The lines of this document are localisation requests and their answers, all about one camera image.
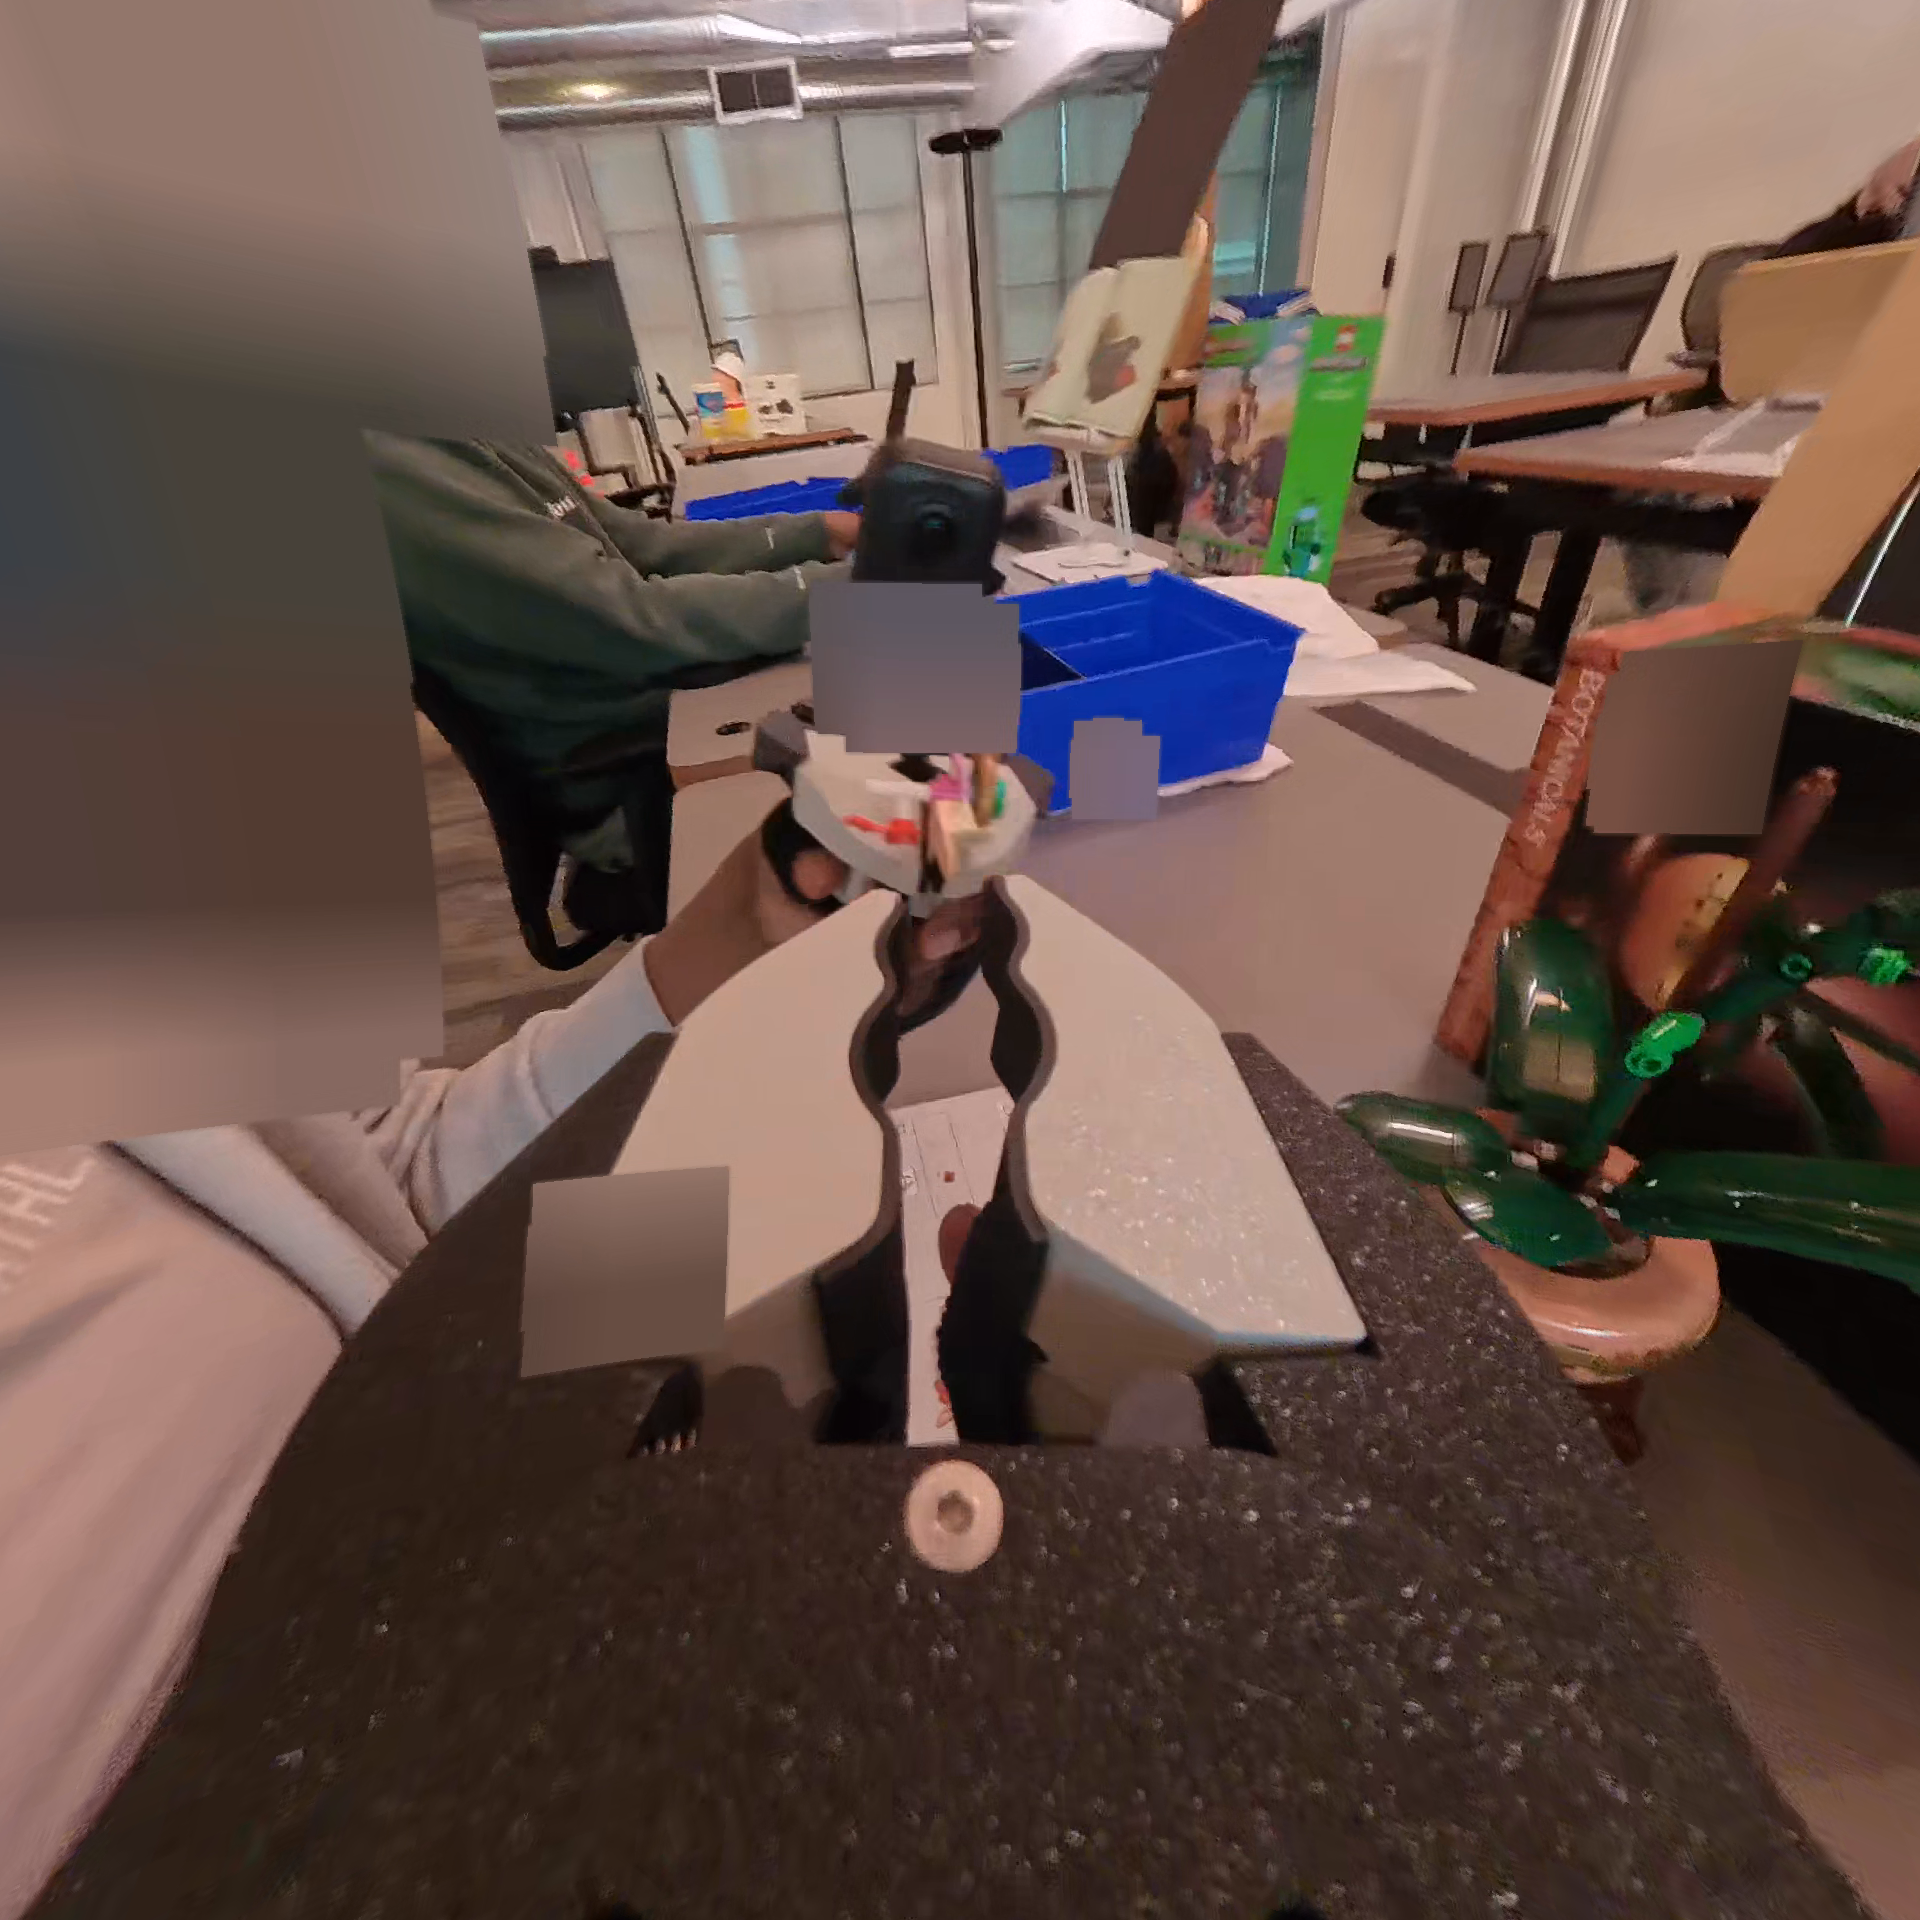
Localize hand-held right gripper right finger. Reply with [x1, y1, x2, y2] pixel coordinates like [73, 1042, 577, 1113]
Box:
[983, 879, 1372, 1442]

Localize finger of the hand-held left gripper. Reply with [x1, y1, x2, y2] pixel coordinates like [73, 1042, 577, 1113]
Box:
[794, 733, 931, 902]
[960, 757, 1043, 890]

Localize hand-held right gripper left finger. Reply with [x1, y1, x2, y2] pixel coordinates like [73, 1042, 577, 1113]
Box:
[613, 896, 905, 1388]

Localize small colourful toy brick assembly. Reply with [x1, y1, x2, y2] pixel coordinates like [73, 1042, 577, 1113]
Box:
[839, 750, 1008, 896]

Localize person's left forearm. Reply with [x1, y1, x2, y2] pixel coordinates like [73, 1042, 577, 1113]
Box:
[399, 941, 682, 1251]

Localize grey desk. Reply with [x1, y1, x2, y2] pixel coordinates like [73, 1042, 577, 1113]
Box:
[661, 502, 1920, 1920]

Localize person's left hand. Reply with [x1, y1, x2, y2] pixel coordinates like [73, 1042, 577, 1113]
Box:
[647, 817, 902, 1034]

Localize shallow blue plastic bin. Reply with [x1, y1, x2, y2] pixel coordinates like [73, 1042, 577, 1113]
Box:
[682, 477, 858, 522]

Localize open instruction booklet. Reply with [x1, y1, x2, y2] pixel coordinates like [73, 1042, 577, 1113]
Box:
[1008, 535, 1177, 591]

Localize white instruction sheet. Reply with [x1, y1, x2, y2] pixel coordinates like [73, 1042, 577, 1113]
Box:
[895, 1087, 1025, 1445]

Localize large blue plastic bin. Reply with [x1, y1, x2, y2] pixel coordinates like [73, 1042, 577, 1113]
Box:
[1008, 571, 1302, 817]

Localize white paper under bin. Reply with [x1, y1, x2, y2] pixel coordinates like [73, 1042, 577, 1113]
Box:
[1155, 739, 1298, 800]

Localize pale canvas painting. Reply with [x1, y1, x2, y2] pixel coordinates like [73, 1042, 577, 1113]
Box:
[1025, 255, 1206, 449]

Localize black floor lamp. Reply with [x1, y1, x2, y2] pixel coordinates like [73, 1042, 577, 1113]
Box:
[927, 126, 1002, 449]

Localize toy brick potted plant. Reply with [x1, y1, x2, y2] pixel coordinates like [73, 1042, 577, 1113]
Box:
[1337, 766, 1920, 1462]

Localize black monitor screen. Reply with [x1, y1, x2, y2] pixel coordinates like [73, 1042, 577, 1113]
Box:
[528, 251, 650, 430]

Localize white paper sheets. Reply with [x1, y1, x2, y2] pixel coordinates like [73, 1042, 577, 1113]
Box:
[1198, 573, 1482, 708]

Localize green toy set box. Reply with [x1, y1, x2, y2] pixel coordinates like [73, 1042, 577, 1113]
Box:
[1177, 313, 1384, 584]

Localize dark brown slanted beam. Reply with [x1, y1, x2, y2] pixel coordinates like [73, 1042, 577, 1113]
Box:
[1089, 0, 1289, 274]

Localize brown toy set box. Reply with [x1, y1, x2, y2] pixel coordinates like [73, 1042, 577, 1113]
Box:
[1433, 621, 1920, 1097]

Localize black mesh office chair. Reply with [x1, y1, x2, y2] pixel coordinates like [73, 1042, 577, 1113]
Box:
[1497, 255, 1682, 377]

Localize wood-edged office table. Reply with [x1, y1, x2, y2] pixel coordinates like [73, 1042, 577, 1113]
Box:
[1453, 391, 1828, 682]

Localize tan cardboard panel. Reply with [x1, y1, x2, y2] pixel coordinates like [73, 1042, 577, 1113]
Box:
[1713, 237, 1920, 629]

